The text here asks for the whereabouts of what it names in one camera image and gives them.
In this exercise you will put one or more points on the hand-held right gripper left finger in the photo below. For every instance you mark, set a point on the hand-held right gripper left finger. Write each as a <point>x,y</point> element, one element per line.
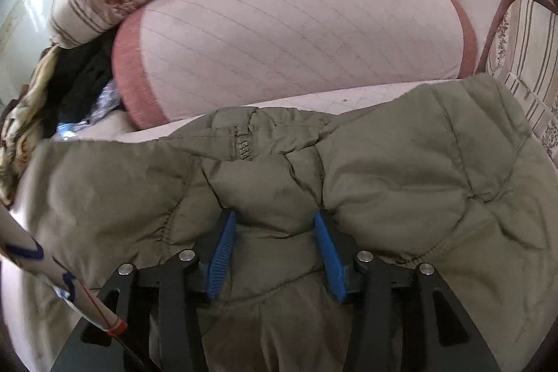
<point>222,254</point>

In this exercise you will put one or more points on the maroon beige floral blanket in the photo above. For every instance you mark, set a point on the maroon beige floral blanket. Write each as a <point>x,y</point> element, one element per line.
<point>26,123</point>

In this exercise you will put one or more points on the pink quilted bolster cushion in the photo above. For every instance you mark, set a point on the pink quilted bolster cushion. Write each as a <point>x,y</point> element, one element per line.
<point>283,41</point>

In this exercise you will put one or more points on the black garment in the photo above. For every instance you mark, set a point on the black garment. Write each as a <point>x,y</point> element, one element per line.
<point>83,84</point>

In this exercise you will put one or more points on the striped floral headboard cushion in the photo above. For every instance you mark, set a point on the striped floral headboard cushion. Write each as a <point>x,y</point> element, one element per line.
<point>532,49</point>

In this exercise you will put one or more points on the olive green puffer jacket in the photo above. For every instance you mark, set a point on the olive green puffer jacket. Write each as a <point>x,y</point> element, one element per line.
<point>392,180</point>

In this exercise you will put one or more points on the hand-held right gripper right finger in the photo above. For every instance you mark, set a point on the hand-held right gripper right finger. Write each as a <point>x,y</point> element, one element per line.
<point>329,258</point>

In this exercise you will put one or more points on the blue white plastic bag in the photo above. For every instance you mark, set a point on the blue white plastic bag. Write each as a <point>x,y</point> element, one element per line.
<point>104,102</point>

